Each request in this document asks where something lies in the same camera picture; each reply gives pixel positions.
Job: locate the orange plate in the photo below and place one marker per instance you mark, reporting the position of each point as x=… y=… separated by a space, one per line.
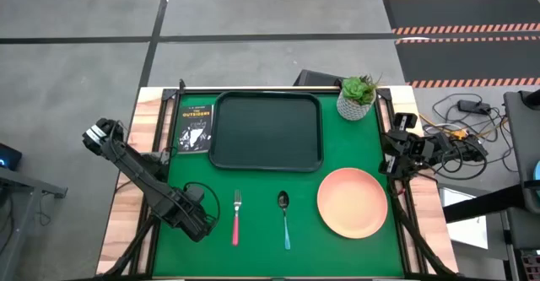
x=352 y=203

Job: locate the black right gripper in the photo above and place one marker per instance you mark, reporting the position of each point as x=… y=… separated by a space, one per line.
x=468 y=151

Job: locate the black floor mat orange stripes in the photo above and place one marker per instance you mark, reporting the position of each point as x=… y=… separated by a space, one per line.
x=468 y=59
x=460 y=11

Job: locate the black power adapter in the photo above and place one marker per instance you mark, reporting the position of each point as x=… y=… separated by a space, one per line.
x=472 y=106

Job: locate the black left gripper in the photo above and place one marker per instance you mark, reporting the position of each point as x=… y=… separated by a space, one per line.
x=185 y=213

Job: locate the green table mat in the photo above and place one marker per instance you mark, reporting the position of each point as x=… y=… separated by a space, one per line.
x=261 y=260

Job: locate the dark green plastic tray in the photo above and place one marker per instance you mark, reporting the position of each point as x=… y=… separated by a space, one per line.
x=266 y=133

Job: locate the white sheet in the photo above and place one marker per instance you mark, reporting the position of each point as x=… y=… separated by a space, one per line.
x=466 y=230

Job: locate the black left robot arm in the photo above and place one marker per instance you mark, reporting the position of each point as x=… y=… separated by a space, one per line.
x=135 y=167

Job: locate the black box behind table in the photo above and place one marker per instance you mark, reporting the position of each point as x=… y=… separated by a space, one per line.
x=314 y=78

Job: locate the black bar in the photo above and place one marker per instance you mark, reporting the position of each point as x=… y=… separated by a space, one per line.
x=481 y=205

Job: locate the black paperback book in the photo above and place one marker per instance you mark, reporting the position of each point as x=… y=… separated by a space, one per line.
x=195 y=137

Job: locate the black device with blue light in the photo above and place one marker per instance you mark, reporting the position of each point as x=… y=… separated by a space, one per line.
x=8 y=156

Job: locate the succulent in patterned white pot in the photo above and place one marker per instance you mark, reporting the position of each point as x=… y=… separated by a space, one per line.
x=354 y=104

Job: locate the black metal table frame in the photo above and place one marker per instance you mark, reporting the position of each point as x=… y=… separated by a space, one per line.
x=169 y=94

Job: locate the grey metal desk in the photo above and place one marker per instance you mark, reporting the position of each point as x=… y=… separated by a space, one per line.
x=17 y=188

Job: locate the orange power plug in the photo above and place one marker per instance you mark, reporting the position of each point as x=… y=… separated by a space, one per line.
x=460 y=135

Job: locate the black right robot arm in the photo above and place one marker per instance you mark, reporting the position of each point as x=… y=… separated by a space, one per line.
x=415 y=150

